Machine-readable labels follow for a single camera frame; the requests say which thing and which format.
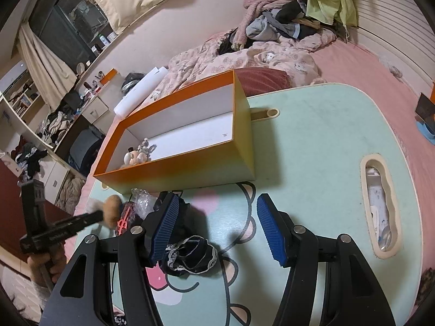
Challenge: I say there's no pink printed blanket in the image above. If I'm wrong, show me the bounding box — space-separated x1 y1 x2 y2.
143 32 337 106

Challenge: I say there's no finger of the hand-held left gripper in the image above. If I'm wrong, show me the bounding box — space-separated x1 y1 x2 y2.
66 211 105 230

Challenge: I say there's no dark red cushion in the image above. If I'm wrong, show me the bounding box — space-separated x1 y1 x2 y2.
236 68 293 97

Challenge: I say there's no pastel beaded bracelet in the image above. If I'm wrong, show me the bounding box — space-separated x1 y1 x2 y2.
124 139 157 167

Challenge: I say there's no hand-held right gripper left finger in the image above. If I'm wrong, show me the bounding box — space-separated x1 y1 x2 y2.
41 192 181 326

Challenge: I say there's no dark grey bag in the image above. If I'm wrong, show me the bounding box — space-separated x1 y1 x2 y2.
70 126 106 174

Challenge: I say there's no white dresser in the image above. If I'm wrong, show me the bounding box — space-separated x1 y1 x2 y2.
80 93 114 126

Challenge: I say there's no white fluffy pompom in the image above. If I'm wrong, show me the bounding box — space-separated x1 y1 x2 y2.
83 197 107 236

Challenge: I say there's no small orange box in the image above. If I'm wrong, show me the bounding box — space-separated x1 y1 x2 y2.
99 68 118 85

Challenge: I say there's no person's left hand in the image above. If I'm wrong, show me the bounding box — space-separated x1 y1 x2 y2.
27 244 67 284

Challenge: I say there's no pile of dark clothes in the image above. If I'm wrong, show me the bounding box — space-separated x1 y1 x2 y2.
217 0 327 55

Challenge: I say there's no black bag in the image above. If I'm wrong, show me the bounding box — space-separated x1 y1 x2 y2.
120 72 148 94

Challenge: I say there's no pink fluffy robe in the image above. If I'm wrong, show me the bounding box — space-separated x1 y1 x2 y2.
238 0 300 48

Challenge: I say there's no white paper roll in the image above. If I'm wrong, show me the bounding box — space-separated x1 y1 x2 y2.
114 66 169 116

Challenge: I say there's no black lace scrunchie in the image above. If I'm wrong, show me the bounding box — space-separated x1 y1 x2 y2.
161 193 218 276

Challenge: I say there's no dark red scrunchie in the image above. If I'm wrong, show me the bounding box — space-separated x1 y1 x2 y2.
116 202 150 236

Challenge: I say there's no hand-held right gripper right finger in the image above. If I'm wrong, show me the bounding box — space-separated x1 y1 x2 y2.
256 193 396 326

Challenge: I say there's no blue phone stand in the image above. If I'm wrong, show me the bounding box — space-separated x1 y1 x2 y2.
416 119 435 143

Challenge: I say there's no beige window curtain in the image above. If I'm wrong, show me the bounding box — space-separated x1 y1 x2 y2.
17 24 79 99

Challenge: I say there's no tan fluffy pompom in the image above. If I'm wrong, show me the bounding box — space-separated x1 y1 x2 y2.
103 195 125 228

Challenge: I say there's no person's left forearm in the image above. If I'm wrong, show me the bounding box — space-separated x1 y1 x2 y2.
0 272 53 325

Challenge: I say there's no pile of light clothes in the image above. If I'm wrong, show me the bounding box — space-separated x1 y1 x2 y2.
41 109 82 143

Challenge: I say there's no smartphone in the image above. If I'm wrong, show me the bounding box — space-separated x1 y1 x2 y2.
415 92 435 123

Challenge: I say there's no orange cardboard box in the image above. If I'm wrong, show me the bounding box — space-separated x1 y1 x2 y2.
93 70 256 194

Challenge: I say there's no clear plastic bag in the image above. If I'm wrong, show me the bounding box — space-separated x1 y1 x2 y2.
131 188 159 218

